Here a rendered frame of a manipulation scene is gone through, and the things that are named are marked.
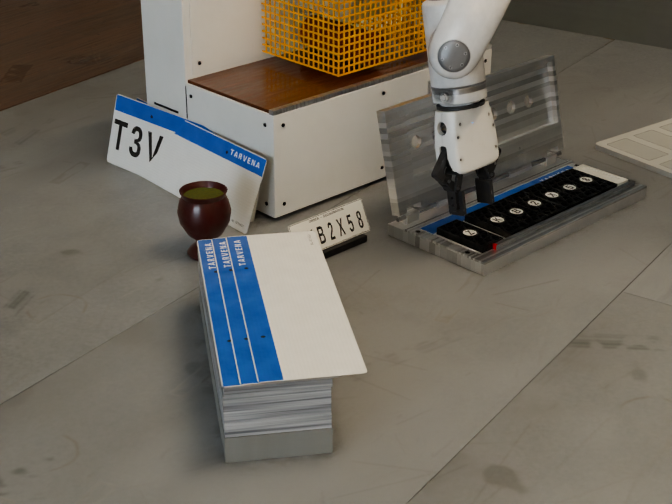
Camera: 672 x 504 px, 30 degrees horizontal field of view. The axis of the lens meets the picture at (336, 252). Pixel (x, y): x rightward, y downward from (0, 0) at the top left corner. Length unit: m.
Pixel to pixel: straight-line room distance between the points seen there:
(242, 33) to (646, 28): 2.39
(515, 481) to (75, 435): 0.54
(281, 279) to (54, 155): 0.86
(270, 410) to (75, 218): 0.78
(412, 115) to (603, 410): 0.65
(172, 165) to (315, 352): 0.80
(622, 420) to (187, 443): 0.54
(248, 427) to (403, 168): 0.68
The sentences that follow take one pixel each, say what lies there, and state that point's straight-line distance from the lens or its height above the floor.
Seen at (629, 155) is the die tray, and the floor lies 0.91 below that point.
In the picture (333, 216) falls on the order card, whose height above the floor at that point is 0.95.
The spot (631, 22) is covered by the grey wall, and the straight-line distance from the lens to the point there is 4.46.
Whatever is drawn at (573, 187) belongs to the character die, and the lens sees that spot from 2.21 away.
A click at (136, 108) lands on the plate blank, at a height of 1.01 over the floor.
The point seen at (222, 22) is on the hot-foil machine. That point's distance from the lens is 2.23.
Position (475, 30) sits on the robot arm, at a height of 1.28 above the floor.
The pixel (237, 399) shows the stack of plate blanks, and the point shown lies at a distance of 1.47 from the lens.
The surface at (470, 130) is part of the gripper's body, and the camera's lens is 1.93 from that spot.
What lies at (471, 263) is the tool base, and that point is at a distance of 1.96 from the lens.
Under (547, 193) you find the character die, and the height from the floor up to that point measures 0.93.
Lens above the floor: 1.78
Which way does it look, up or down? 26 degrees down
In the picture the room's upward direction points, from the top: straight up
